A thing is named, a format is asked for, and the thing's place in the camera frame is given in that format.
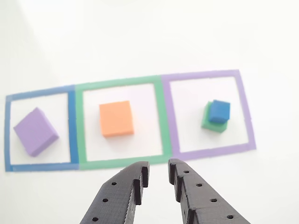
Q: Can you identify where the orange cube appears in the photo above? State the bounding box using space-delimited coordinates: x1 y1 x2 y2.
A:
99 100 135 138

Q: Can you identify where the green cube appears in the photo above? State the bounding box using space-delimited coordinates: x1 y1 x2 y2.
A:
201 100 228 133

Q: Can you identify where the small blue cube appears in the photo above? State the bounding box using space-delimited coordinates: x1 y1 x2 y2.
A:
208 99 231 124

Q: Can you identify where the purple cube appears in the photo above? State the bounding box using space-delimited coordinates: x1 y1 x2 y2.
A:
13 106 60 157

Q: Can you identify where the blue square frame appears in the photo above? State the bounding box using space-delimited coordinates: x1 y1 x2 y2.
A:
4 85 80 173

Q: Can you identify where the green square frame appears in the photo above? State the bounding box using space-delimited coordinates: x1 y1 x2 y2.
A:
74 75 173 171

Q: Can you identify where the purple square frame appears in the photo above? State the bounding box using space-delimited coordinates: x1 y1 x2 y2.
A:
161 69 257 161

